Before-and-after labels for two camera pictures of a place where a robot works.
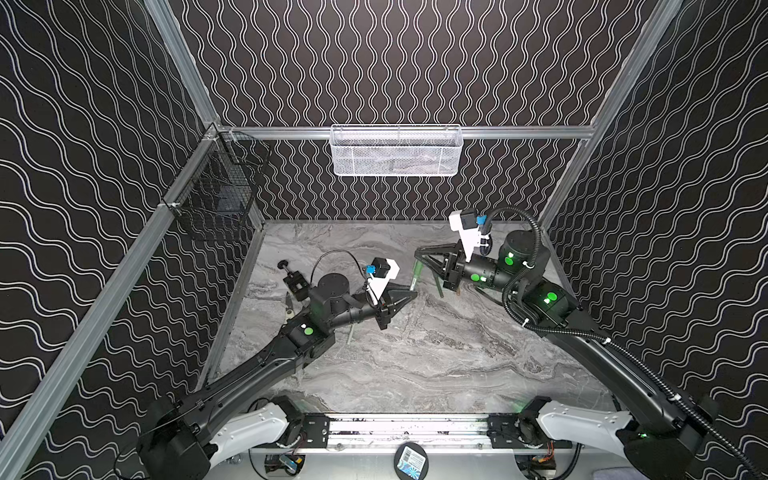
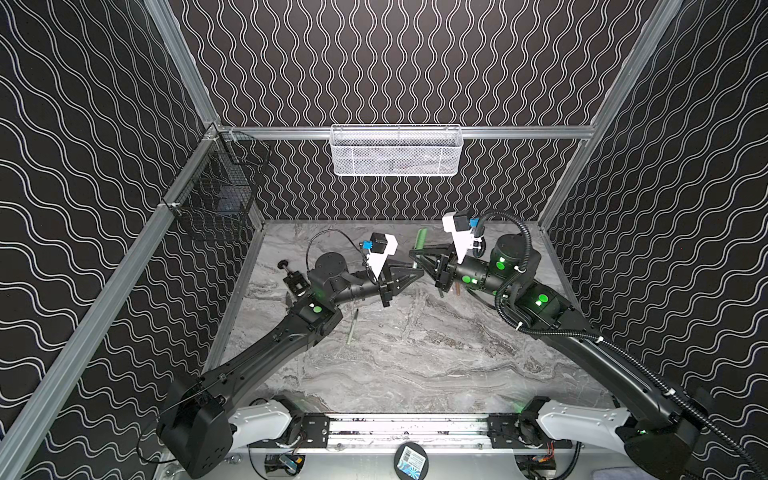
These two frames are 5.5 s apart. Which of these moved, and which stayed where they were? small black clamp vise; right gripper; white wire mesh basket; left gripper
Moved: left gripper
Stayed: small black clamp vise; right gripper; white wire mesh basket
